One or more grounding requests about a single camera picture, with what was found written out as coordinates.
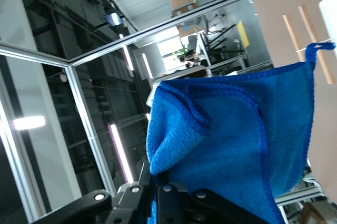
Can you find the aluminium rail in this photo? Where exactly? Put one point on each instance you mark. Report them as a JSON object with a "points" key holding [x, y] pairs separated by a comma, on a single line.
{"points": [[297, 196]]}

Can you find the aluminium cage frame beam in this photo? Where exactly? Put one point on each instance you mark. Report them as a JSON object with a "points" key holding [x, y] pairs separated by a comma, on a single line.
{"points": [[69, 63]]}

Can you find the green potted plant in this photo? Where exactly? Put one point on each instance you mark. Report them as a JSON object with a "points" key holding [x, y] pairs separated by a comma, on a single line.
{"points": [[182, 51]]}

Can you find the white towel rack base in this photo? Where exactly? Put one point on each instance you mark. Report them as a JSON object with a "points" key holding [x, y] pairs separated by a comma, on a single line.
{"points": [[329, 13]]}

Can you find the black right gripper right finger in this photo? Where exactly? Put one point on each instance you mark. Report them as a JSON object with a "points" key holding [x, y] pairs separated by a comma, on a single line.
{"points": [[189, 208]]}

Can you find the blue microfibre towel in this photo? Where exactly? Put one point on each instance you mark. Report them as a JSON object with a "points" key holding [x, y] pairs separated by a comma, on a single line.
{"points": [[231, 134]]}

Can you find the long white light tube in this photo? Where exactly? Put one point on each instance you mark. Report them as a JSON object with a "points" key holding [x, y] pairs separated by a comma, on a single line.
{"points": [[119, 153]]}

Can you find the blue hanging sign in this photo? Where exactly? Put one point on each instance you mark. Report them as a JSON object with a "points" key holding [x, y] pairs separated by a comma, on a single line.
{"points": [[111, 19]]}

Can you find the wooden rack rod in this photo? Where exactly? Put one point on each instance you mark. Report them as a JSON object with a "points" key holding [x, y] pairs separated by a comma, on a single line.
{"points": [[292, 34], [309, 29]]}

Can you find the short white light tube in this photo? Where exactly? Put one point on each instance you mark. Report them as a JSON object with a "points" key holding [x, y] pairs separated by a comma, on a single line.
{"points": [[128, 58], [147, 66]]}

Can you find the bright rectangular light panel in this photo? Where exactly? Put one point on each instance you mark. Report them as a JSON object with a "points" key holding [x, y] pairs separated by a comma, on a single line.
{"points": [[27, 123]]}

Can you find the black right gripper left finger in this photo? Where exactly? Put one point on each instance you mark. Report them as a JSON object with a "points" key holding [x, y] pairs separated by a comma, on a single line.
{"points": [[105, 208]]}

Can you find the yellow post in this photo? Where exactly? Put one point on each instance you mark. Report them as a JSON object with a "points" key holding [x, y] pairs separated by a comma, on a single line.
{"points": [[242, 34]]}

